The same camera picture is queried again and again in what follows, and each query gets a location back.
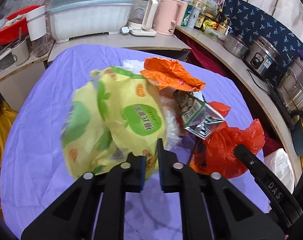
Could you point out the white mug with utensils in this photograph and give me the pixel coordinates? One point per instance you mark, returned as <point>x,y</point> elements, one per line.
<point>20,52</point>

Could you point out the yellow seasoning packet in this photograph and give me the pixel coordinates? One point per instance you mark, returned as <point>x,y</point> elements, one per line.
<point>209,24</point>

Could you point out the dark red cloth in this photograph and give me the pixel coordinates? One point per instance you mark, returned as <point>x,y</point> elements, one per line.
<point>201,57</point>

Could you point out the red plastic bag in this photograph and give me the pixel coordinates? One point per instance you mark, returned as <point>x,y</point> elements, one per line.
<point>216,152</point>

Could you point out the white blender cup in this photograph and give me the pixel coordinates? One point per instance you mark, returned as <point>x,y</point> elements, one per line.
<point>36,24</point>

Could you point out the yellow green snack bag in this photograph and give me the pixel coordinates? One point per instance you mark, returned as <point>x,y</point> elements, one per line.
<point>116,113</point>

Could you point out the orange plastic snack wrapper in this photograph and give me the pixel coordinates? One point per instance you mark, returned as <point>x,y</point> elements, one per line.
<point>166,73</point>

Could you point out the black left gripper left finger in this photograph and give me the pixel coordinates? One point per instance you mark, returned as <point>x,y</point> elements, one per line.
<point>93,206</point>

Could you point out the silver rice cooker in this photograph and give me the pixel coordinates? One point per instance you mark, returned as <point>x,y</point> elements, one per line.
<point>261,56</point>

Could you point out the white power plug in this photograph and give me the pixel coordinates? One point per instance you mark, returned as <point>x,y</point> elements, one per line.
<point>125,30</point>

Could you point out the dark soy sauce bottle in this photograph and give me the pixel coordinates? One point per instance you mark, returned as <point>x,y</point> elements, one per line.
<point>200,18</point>

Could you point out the small steel pot with lid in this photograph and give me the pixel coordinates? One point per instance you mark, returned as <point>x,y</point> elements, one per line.
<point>235,45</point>

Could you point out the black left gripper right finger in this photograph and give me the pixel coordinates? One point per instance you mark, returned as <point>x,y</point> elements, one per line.
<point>211,207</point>

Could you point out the silver green drink carton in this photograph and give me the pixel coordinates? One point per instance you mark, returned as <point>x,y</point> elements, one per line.
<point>198,117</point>

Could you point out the white paper towel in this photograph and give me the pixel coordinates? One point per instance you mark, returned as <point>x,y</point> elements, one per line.
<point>133,66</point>

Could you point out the white coffee maker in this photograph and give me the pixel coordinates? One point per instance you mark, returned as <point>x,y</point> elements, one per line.
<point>141,18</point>

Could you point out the white dish drainer with lid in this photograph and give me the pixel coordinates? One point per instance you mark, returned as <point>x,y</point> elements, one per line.
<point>74,18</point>

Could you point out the large steel steamer pot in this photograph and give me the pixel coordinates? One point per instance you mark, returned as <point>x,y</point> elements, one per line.
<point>290,88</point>

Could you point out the white tea bottle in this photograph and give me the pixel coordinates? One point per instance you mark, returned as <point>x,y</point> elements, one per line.
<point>193,17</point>

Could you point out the white carton box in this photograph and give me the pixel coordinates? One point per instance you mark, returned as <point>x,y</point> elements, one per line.
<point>211,7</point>

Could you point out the red plastic basin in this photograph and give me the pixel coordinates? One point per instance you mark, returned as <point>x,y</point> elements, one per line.
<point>11,33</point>

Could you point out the navy patterned cloth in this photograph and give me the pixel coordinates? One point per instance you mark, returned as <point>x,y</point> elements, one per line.
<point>250,22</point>

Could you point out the white bag lined trash bin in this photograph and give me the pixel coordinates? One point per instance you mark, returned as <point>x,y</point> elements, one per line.
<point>278,162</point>

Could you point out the pink electric kettle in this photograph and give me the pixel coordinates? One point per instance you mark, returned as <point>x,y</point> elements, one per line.
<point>169,14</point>

